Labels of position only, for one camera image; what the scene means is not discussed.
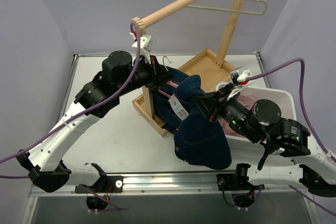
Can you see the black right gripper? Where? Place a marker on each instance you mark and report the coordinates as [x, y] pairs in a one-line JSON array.
[[218, 104]]

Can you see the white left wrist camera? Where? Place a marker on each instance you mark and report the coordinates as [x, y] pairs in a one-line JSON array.
[[147, 42]]

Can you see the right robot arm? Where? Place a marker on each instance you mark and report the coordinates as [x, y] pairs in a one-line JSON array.
[[291, 155]]

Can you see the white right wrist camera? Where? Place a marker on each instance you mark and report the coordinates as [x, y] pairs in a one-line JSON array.
[[239, 79]]

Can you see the aluminium mounting rail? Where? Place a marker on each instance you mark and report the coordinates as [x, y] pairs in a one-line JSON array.
[[159, 184]]

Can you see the pink pleated skirt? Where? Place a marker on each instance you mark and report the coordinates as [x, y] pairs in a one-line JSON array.
[[247, 102]]

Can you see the pink hanger with metal hook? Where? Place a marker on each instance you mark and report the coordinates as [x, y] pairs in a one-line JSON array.
[[168, 89]]

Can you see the dark blue denim skirt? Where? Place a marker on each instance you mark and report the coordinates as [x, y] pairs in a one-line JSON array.
[[196, 140]]

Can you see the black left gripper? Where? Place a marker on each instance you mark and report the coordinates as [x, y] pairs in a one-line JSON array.
[[155, 74]]

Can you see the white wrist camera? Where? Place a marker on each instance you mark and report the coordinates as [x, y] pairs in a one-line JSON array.
[[147, 42], [239, 79]]

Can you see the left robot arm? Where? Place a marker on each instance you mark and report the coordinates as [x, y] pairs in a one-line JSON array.
[[120, 75]]

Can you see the wooden clothes rack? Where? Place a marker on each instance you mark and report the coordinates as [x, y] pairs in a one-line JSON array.
[[209, 65]]

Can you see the white paper price tag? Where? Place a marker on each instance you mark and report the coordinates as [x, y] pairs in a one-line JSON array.
[[177, 108]]

